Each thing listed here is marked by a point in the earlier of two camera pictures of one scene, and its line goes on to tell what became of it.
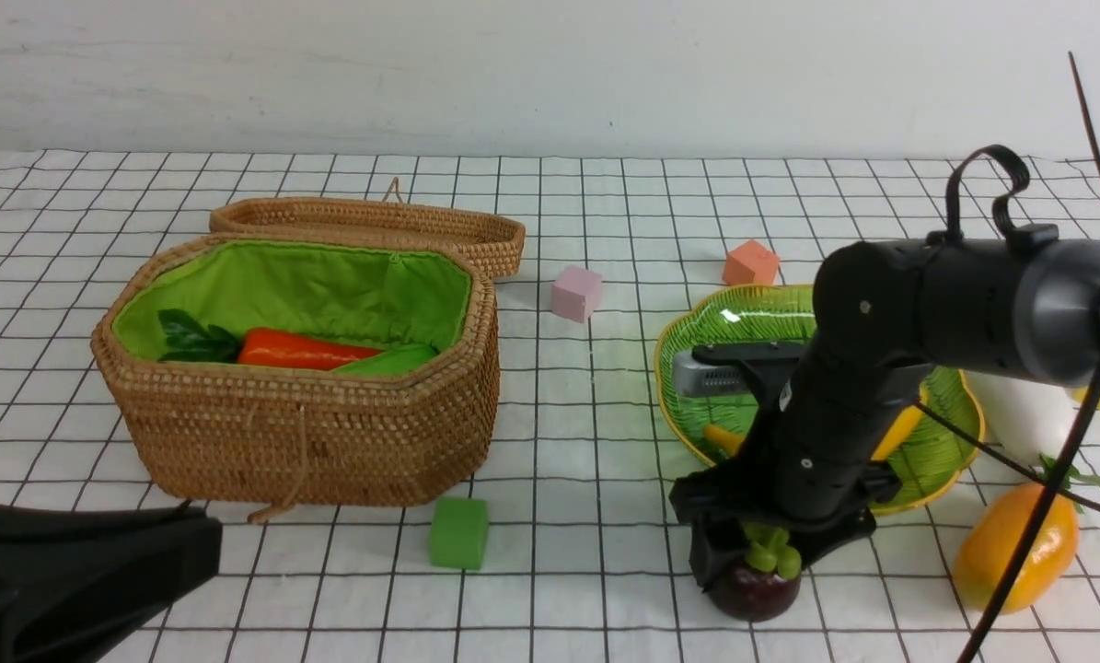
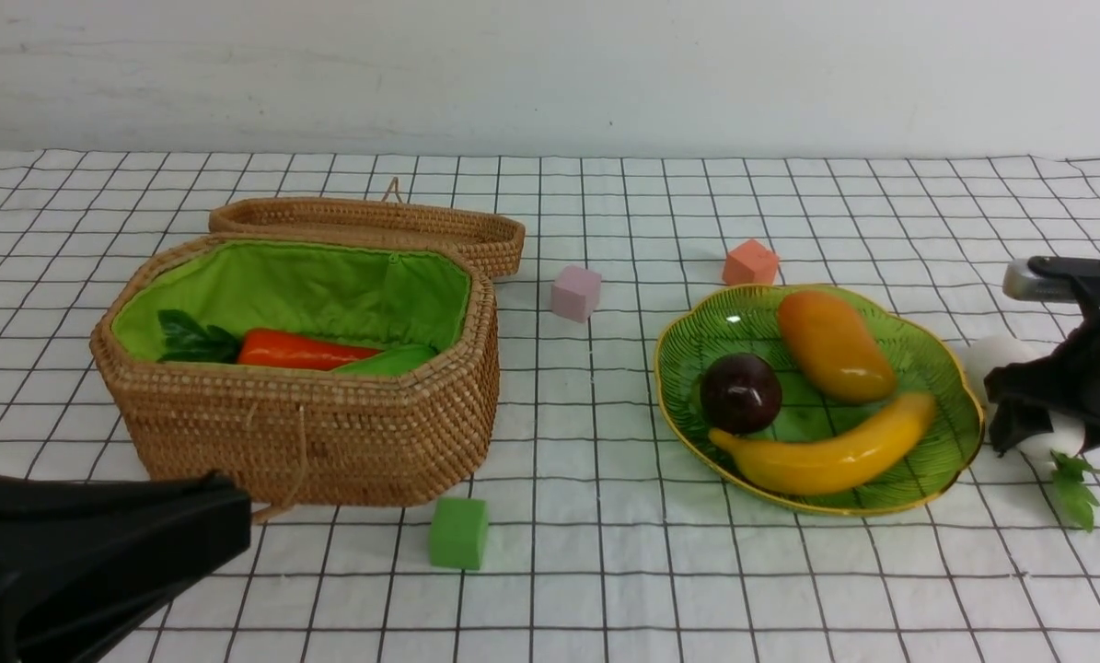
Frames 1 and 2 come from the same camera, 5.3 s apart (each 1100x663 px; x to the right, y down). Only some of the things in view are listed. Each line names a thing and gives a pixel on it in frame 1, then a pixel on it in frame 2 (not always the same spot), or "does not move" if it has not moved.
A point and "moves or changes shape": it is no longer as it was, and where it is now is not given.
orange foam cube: [750, 263] does not move
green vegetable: [389, 362] does not move
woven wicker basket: [276, 436] does not move
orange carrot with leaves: [189, 340] does not move
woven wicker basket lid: [495, 235] does not move
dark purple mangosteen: [763, 583] -> [739, 393]
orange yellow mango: [992, 536] moves or changes shape
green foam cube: [459, 532] does not move
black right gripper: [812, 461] -> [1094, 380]
